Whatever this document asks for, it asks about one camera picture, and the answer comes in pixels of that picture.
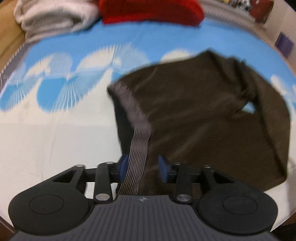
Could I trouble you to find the dark brown corduroy pants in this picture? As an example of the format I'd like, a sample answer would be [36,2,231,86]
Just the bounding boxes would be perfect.
[107,51,290,195]

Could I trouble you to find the blue white patterned bed sheet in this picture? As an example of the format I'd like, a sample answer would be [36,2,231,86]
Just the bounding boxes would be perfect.
[1,20,295,221]

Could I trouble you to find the red folded blanket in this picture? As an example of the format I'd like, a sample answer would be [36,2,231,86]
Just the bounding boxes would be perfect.
[98,0,204,26]

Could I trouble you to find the cream folded quilt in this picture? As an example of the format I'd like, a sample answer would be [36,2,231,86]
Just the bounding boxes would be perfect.
[14,0,100,42]

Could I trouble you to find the purple bag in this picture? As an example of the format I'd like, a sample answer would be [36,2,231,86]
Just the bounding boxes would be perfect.
[275,32,295,58]

